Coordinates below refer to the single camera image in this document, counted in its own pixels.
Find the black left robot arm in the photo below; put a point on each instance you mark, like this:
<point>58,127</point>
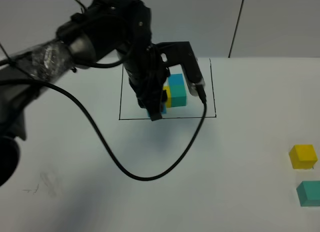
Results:
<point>108,33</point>

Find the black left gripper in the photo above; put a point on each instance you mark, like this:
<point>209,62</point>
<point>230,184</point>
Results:
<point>147,75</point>

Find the template green cube block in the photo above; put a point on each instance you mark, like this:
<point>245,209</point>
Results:
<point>178,96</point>

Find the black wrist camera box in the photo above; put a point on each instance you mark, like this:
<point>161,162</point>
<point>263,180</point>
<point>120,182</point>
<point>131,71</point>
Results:
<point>181,53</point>

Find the template yellow cube block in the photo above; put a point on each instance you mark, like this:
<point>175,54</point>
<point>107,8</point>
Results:
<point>168,102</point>

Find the template blue cube block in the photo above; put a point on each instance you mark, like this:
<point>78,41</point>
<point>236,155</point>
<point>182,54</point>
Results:
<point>175,80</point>

